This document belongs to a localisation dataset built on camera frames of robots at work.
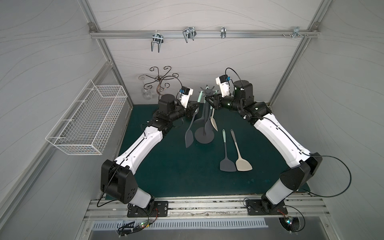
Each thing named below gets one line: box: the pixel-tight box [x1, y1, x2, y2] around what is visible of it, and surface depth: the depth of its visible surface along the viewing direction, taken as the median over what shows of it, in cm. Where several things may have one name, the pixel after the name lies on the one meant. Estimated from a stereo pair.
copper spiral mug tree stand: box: [143, 65, 179, 100], surface depth 94 cm
